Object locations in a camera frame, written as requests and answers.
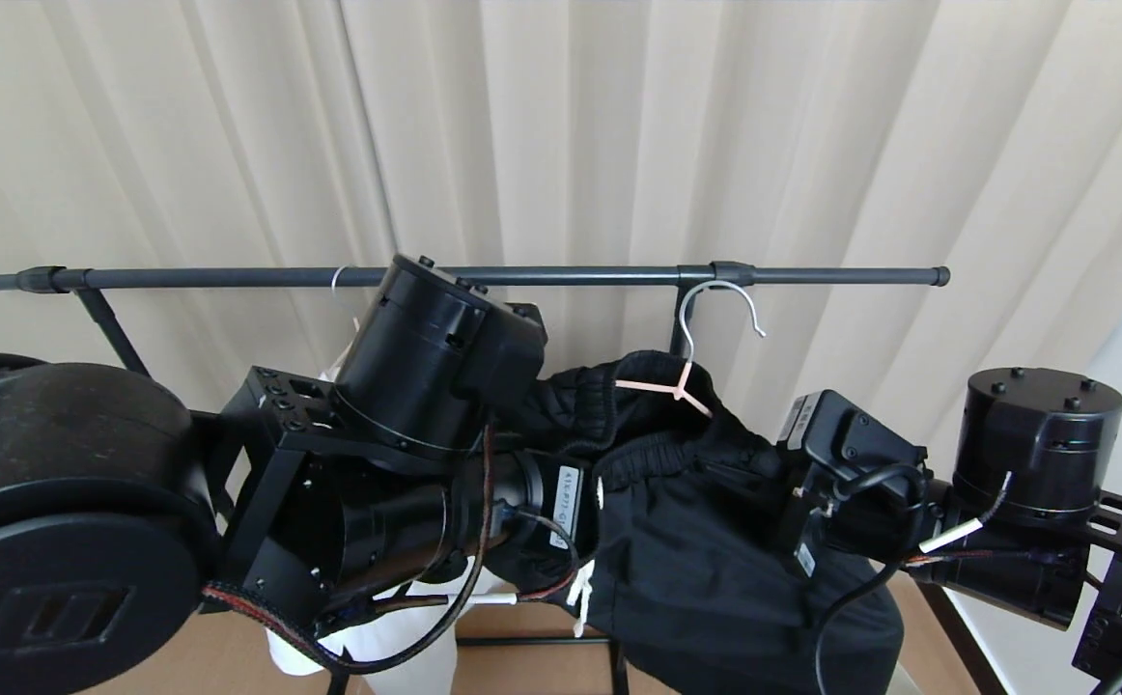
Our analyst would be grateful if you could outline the white printed T-shirt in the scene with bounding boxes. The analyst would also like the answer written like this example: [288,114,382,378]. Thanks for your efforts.
[266,319,514,695]

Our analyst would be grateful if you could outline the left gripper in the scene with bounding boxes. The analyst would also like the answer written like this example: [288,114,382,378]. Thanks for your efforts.
[489,452,601,592]

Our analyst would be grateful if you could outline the pink clothes hanger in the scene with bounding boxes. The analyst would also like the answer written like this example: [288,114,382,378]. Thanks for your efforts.
[332,267,361,324]
[616,280,767,418]

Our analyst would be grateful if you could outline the black clothes rack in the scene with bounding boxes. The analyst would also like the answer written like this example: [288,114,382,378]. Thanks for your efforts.
[0,262,950,695]

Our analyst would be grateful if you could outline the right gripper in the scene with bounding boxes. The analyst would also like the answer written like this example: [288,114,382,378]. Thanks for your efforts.
[779,483,939,580]

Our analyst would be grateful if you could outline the black cable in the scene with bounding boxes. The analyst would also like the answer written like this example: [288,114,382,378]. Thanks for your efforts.
[815,463,929,695]

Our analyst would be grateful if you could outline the beige curtain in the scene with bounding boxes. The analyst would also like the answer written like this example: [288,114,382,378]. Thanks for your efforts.
[0,0,1122,542]

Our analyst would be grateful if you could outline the black shorts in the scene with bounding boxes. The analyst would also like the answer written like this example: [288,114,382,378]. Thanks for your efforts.
[503,350,906,695]

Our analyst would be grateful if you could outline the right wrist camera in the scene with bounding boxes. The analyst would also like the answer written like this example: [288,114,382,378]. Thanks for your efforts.
[778,390,931,508]

